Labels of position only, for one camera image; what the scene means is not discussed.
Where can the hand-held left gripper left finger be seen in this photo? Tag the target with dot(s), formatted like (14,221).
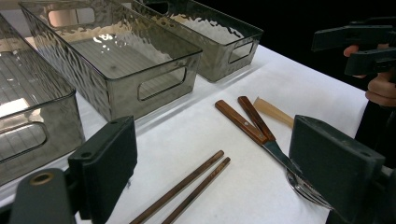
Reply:
(106,155)

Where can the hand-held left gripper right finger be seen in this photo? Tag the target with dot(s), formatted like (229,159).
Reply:
(336,165)

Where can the smoky clear plastic bin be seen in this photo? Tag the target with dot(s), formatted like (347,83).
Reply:
(214,62)
(37,143)
(124,93)

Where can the brown wooden chopstick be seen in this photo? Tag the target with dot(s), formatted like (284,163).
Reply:
(177,188)
(199,189)

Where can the beige plastic spoon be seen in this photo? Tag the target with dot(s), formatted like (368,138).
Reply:
(274,112)

